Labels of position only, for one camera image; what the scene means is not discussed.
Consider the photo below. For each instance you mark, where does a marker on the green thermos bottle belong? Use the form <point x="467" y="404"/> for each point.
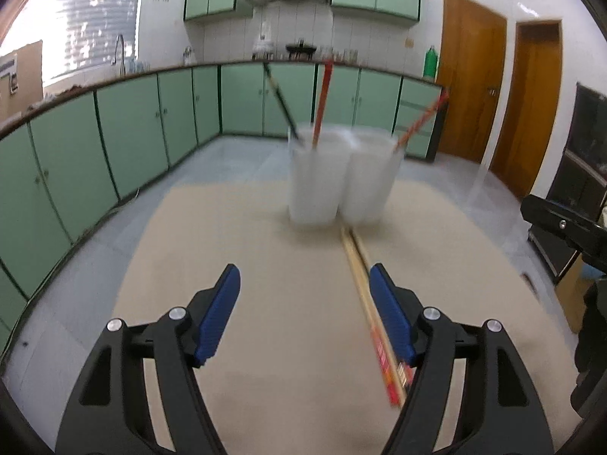
<point x="429" y="64"/>

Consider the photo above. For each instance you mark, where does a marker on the white device on board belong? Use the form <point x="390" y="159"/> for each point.
<point x="10" y="76"/>

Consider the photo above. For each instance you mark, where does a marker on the metal kitchen faucet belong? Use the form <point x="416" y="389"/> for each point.
<point x="123" y="59"/>

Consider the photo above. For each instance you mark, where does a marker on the cardboard box on counter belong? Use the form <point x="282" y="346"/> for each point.
<point x="28" y="80"/>

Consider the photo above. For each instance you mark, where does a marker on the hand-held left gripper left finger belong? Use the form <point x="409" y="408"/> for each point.
<point x="216" y="317"/>

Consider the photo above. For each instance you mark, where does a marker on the dark wooden chopstick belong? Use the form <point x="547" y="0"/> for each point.
<point x="280" y="97"/>

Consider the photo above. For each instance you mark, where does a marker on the green kitchen base cabinets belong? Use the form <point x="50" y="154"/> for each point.
<point x="133" y="118"/>

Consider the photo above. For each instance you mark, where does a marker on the row of chopsticks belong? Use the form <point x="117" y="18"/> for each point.
<point x="360" y="275"/>

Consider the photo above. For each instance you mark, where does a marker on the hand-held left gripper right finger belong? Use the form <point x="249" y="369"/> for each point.
<point x="391" y="308"/>

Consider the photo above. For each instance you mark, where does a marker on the beige table mat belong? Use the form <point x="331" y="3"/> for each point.
<point x="284" y="270"/>

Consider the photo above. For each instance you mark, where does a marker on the red-ended chopstick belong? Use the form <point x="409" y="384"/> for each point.
<point x="422" y="121"/>
<point x="322" y="99"/>

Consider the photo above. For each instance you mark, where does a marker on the plain wooden door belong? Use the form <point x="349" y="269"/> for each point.
<point x="536" y="113"/>

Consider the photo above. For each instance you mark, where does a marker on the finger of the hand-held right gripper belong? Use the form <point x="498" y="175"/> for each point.
<point x="562" y="222"/>

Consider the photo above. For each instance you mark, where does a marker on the white window blinds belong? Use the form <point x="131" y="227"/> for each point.
<point x="95" y="19"/>

